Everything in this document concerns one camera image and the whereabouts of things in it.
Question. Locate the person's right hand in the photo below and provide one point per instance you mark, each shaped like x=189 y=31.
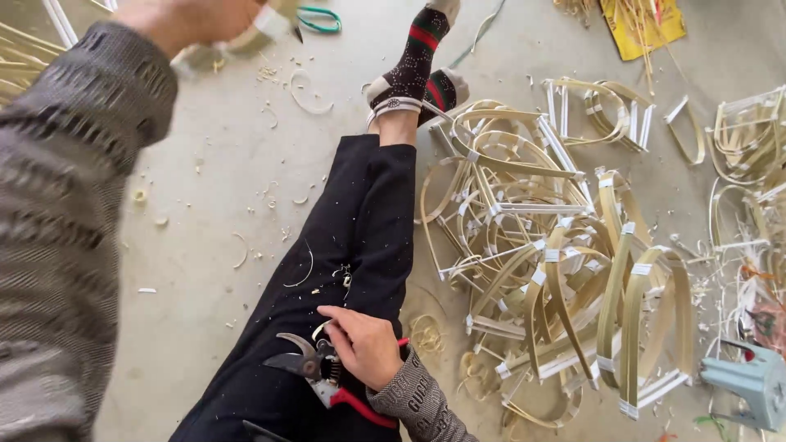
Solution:
x=368 y=350

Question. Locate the person's left hand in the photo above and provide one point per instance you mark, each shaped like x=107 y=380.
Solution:
x=184 y=21

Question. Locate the person's right fingers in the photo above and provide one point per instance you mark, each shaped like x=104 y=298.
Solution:
x=336 y=319

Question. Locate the taped bamboo strip frame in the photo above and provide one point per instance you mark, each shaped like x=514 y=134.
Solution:
x=245 y=40

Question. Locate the person's black trouser legs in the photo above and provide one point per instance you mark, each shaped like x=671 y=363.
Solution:
x=344 y=258

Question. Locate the coil of thin bamboo shavings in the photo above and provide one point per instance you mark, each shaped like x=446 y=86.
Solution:
x=427 y=334

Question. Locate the curled bamboo shaving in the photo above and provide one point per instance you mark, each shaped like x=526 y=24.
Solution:
x=307 y=98

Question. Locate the heap of taped bamboo frames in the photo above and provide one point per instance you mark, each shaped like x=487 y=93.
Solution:
x=552 y=264

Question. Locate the dark patterned striped sock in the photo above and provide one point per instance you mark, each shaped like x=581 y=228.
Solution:
x=412 y=61
x=443 y=92

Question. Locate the pale green flat strip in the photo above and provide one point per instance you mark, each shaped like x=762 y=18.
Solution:
x=478 y=34

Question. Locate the single bamboo strip loop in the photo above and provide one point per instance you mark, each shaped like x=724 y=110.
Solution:
x=691 y=132

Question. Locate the white sticks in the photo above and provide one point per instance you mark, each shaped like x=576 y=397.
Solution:
x=60 y=21

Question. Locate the bundle of loose bamboo strips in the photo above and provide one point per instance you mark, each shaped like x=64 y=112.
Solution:
x=24 y=58

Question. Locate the light blue plastic stool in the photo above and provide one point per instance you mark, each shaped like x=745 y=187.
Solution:
x=746 y=384

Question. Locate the yellow plastic bag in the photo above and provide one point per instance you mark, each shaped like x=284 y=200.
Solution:
x=642 y=27

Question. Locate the pile of bamboo frames and scraps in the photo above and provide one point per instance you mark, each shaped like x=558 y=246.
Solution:
x=752 y=202

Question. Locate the bamboo frame with white sticks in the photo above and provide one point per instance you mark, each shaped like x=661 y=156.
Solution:
x=605 y=113

